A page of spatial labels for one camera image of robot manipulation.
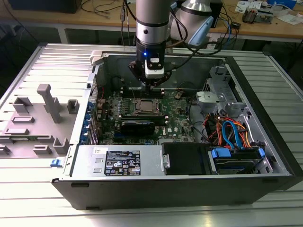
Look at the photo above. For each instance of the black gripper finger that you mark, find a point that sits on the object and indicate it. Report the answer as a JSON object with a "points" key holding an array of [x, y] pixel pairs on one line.
{"points": [[138, 74], [163, 78]]}

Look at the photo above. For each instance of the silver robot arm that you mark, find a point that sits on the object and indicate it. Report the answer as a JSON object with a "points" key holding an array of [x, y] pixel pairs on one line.
{"points": [[151, 14]]}

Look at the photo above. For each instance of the black RAM slot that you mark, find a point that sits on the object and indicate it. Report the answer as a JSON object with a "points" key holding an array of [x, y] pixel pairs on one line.
{"points": [[146, 114], [127, 94], [127, 89], [161, 119]]}

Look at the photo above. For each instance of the CPU socket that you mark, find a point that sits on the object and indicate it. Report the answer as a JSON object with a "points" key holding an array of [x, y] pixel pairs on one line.
{"points": [[137, 113]]}

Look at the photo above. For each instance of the round coin battery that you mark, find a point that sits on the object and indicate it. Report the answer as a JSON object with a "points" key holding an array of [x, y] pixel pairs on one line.
{"points": [[177, 96]]}

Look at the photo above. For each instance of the green motherboard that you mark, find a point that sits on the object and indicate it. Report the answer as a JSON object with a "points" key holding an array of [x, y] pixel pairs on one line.
{"points": [[175, 113]]}

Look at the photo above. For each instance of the black graphics card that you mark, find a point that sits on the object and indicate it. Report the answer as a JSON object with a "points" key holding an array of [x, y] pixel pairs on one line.
{"points": [[137, 127]]}

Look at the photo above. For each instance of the silver metal drive cage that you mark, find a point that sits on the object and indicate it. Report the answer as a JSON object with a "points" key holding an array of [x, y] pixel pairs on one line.
{"points": [[213, 98]]}

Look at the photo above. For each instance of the blue card retention clip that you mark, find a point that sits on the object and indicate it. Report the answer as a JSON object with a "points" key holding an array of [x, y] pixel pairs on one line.
{"points": [[87, 117], [86, 128], [83, 139], [89, 107]]}

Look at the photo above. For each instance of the small black box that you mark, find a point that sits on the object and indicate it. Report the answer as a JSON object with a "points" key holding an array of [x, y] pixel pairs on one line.
{"points": [[235, 25]]}

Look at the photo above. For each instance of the blue disk carrier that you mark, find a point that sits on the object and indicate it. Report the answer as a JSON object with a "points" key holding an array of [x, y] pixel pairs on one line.
{"points": [[220, 152]]}

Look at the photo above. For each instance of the metal heatsink cooler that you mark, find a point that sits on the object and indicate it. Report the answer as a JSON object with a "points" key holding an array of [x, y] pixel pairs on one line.
{"points": [[249, 15]]}

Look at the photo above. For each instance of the white printed cards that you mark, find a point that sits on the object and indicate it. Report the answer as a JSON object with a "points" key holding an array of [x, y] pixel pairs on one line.
{"points": [[246, 4]]}

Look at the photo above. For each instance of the silver power supply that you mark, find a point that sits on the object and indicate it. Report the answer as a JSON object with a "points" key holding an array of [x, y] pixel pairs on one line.
{"points": [[82, 165]]}

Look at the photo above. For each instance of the wooden desk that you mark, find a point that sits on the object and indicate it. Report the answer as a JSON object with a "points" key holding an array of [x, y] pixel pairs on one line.
{"points": [[260, 29]]}

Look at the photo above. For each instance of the large black box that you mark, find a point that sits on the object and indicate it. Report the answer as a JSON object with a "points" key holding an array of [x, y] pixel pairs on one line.
{"points": [[47, 6]]}

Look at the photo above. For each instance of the hard disk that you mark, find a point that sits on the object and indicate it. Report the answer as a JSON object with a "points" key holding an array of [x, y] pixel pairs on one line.
{"points": [[234, 168]]}

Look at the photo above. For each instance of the black silver PC case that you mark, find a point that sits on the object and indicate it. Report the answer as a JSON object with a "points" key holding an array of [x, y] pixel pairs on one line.
{"points": [[165, 194]]}

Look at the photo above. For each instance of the gray parts rack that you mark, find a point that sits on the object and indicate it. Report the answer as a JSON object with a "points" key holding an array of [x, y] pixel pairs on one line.
{"points": [[35, 132]]}

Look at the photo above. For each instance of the gray electronic module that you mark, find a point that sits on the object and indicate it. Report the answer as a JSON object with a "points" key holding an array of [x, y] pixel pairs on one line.
{"points": [[265, 16]]}

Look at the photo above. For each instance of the blue plastic latch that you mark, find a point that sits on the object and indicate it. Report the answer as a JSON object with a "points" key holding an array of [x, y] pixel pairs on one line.
{"points": [[56, 163]]}

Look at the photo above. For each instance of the white paper sheets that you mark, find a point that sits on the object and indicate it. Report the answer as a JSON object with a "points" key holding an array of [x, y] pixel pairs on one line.
{"points": [[291, 19]]}

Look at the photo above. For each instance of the gray plastic corner bracket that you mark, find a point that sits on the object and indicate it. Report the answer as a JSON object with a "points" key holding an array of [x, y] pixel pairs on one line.
{"points": [[97, 56]]}

